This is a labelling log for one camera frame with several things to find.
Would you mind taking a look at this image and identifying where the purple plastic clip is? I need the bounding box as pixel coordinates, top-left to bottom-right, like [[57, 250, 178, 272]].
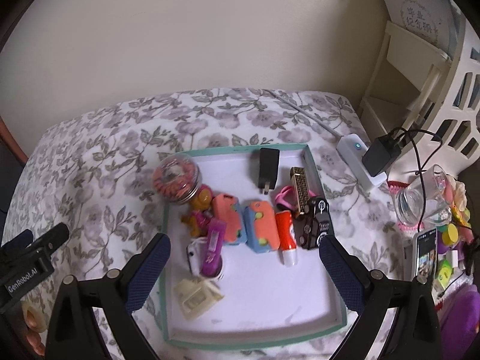
[[201, 218, 227, 278]]

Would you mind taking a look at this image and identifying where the orange white tube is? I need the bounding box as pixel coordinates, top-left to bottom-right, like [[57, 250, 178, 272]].
[[275, 211, 298, 267]]

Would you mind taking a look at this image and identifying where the pink brown puppy toy figure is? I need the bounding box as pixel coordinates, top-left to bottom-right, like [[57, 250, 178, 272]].
[[181, 184, 214, 238]]

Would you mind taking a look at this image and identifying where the gold black patterned lighter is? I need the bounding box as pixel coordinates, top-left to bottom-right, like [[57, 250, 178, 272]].
[[289, 166, 310, 219]]

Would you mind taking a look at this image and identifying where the coral blue toy case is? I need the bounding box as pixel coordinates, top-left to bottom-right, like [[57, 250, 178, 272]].
[[211, 193, 247, 245], [243, 201, 280, 254]]

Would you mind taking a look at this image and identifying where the teal white shallow box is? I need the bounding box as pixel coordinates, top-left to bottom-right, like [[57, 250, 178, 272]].
[[159, 144, 347, 350]]

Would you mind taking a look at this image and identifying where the pink watch strap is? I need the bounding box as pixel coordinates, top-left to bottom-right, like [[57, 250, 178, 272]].
[[271, 184, 301, 212]]

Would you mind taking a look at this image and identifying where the black wall charger plug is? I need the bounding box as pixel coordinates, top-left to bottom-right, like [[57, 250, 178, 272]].
[[258, 148, 280, 194]]

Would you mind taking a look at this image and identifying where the person's left hand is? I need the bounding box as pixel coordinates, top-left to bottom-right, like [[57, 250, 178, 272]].
[[20, 301, 47, 358]]

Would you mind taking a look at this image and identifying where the smartphone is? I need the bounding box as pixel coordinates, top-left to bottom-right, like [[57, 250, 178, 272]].
[[411, 228, 438, 281]]

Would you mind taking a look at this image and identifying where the floral grey white blanket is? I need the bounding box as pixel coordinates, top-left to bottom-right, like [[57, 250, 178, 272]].
[[1, 87, 404, 360]]

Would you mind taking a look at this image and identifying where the clear glass cup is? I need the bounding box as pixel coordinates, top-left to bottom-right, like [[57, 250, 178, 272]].
[[393, 164, 452, 228]]

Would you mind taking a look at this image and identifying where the white power strip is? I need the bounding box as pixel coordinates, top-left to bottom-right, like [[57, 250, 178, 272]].
[[336, 133, 387, 192]]

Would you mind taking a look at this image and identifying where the black power adapter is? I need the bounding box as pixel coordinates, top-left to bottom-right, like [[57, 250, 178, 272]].
[[361, 134, 401, 177]]

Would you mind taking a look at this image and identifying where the white power cable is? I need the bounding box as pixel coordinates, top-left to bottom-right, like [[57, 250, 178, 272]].
[[268, 88, 344, 142]]

